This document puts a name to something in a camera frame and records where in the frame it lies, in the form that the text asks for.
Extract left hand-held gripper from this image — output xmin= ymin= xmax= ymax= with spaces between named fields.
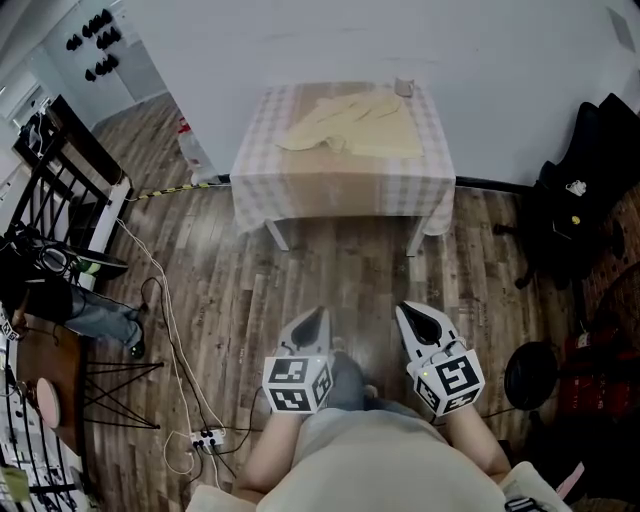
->
xmin=262 ymin=305 xmax=336 ymax=416

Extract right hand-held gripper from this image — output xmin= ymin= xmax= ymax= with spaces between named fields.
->
xmin=394 ymin=300 xmax=487 ymax=419

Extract pale yellow shorts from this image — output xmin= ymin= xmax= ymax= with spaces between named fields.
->
xmin=275 ymin=89 xmax=425 ymax=160

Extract person's left forearm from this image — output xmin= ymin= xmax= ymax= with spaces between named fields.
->
xmin=234 ymin=412 xmax=306 ymax=496

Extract person's right forearm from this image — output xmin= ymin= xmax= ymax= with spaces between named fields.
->
xmin=439 ymin=412 xmax=511 ymax=476

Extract white table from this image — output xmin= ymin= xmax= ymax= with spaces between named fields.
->
xmin=264 ymin=215 xmax=426 ymax=259

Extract black round stool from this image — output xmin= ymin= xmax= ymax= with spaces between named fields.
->
xmin=503 ymin=341 xmax=559 ymax=412

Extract white power strip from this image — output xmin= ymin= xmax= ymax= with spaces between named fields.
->
xmin=189 ymin=427 xmax=227 ymax=449

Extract person's beige shirt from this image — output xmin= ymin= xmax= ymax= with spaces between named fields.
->
xmin=187 ymin=407 xmax=571 ymax=512

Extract checked flower tablecloth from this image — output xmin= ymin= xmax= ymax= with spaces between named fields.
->
xmin=229 ymin=82 xmax=457 ymax=236

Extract black office chair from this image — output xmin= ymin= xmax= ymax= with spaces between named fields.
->
xmin=494 ymin=92 xmax=640 ymax=301

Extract red fire extinguisher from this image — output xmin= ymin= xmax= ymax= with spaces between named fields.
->
xmin=563 ymin=329 xmax=640 ymax=375
xmin=558 ymin=374 xmax=640 ymax=419

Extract clear plastic container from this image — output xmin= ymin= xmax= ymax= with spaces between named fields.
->
xmin=176 ymin=116 xmax=220 ymax=184

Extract pink round disc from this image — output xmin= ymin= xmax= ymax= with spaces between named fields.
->
xmin=35 ymin=377 xmax=62 ymax=430

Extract black metal railing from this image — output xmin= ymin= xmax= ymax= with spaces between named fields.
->
xmin=0 ymin=94 xmax=135 ymax=251

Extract white cable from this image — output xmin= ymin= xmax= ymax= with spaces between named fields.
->
xmin=115 ymin=217 xmax=226 ymax=481

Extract yellow black striped cable cover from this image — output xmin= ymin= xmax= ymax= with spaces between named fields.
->
xmin=132 ymin=182 xmax=231 ymax=201

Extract black strap buckle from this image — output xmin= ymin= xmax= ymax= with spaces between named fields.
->
xmin=504 ymin=494 xmax=547 ymax=512

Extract wooden side table wire legs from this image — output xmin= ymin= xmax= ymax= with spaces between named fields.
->
xmin=12 ymin=314 xmax=166 ymax=456

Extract cluster of black wall objects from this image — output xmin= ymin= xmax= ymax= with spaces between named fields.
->
xmin=64 ymin=7 xmax=122 ymax=84

